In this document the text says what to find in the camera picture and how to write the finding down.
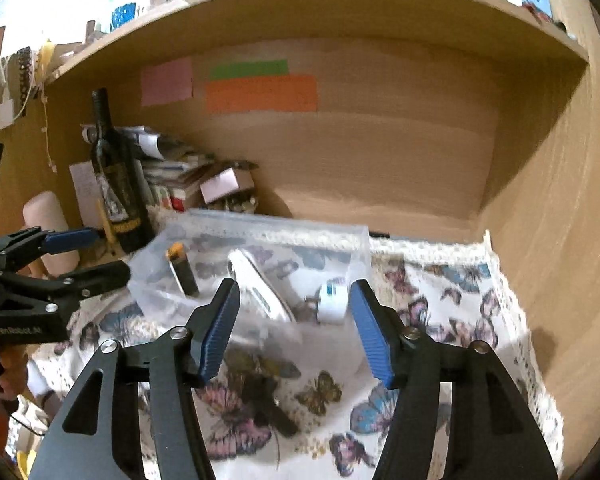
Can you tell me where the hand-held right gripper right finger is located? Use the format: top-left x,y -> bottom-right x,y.
348,279 -> 558,480

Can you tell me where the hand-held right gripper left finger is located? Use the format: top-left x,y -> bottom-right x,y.
27,277 -> 241,480

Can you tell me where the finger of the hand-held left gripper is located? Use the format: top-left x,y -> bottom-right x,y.
0,227 -> 100,275
0,260 -> 132,314

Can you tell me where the clear plastic zip bag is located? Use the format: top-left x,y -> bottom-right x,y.
126,208 -> 372,358

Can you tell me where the person's left hand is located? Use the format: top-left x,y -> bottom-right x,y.
0,346 -> 30,403

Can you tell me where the pink foam roll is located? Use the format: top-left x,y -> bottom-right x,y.
22,191 -> 81,281

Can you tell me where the white plug adapter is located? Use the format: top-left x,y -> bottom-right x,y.
305,277 -> 351,325

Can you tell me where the white paper sheet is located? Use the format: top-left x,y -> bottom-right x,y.
69,161 -> 106,229

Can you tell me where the white slim plastic device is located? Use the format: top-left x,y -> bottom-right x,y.
227,248 -> 297,324

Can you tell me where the butterfly print lace cloth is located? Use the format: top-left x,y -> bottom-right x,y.
30,209 -> 567,480

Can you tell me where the black lighter with orange top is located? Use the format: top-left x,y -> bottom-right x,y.
165,242 -> 201,299

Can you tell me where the dark wine bottle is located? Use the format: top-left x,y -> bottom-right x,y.
90,87 -> 156,254

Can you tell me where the dark object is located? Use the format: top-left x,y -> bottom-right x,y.
240,374 -> 301,439

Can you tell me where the stack of papers and booklets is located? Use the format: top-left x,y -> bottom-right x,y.
81,124 -> 217,212

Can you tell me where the small cardboard box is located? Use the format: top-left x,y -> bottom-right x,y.
199,160 -> 259,206

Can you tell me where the patterned ribbon strip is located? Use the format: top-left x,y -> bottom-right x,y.
16,47 -> 36,102

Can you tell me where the wooden shelf unit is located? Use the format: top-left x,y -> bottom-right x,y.
0,0 -> 600,480

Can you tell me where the pink paper note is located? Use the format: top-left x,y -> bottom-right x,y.
140,57 -> 195,107

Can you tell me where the blue glitter object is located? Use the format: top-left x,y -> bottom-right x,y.
110,3 -> 137,31

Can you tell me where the orange paper note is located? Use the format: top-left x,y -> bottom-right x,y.
204,74 -> 319,114

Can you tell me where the green paper note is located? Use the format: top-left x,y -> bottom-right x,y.
209,59 -> 290,81

